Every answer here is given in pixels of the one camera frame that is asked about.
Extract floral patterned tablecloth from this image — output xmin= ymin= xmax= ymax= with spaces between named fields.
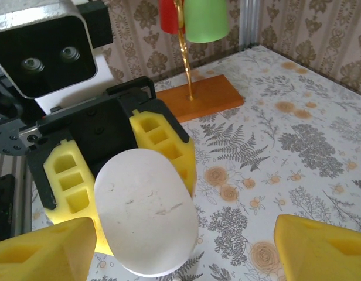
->
xmin=30 ymin=43 xmax=361 ymax=281

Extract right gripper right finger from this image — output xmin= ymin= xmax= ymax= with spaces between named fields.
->
xmin=273 ymin=214 xmax=361 ymax=281

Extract green plastic goblet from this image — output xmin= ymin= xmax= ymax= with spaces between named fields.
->
xmin=183 ymin=0 xmax=230 ymax=44

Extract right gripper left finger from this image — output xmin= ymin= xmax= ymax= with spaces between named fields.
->
xmin=0 ymin=217 xmax=98 ymax=281

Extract aluminium frame post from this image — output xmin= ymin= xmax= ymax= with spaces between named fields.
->
xmin=240 ymin=0 xmax=263 ymax=53

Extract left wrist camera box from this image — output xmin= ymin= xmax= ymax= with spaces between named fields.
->
xmin=0 ymin=11 xmax=98 ymax=100

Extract red plastic goblet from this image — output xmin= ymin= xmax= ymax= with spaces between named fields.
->
xmin=159 ymin=0 xmax=186 ymax=35

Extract gold wire stand wooden base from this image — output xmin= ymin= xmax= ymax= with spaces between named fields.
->
xmin=155 ymin=0 xmax=245 ymax=124

